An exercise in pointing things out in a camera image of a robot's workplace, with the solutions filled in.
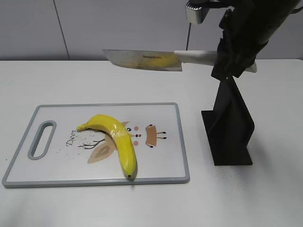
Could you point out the white-handled kitchen knife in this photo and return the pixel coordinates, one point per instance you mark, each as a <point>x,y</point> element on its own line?
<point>157,60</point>

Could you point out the black knife stand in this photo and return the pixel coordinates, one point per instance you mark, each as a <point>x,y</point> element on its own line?
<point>229,126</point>

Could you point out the black fabric-covered gripper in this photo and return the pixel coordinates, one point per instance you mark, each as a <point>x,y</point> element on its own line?
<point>246,31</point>

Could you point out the yellow plastic banana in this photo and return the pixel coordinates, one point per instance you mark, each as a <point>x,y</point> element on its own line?
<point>120,136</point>

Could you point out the white grey-rimmed cutting board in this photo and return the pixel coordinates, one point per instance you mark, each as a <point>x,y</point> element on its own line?
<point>52,153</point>

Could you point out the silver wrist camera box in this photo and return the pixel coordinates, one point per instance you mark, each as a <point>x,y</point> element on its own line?
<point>196,11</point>

